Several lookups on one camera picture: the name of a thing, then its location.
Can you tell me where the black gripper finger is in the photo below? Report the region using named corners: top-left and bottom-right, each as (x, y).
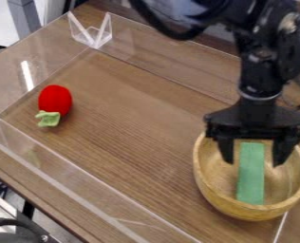
top-left (217, 137), bottom-right (235, 164)
top-left (272, 137), bottom-right (299, 167)

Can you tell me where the green rectangular block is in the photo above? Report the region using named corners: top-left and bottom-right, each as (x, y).
top-left (237, 142), bottom-right (264, 205)

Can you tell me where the black equipment under table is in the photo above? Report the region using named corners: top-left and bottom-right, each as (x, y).
top-left (0, 215), bottom-right (62, 243)

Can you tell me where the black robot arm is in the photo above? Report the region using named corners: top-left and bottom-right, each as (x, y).
top-left (190, 0), bottom-right (300, 166)

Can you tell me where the brown wooden bowl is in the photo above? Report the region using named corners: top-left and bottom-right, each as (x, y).
top-left (193, 134), bottom-right (300, 221)

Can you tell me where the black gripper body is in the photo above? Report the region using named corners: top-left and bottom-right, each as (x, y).
top-left (204, 98), bottom-right (300, 142)

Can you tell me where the black cable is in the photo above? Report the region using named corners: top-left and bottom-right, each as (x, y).
top-left (129, 0), bottom-right (235, 42)

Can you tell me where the red plush strawberry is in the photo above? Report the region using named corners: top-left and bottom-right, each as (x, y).
top-left (37, 84), bottom-right (73, 127)

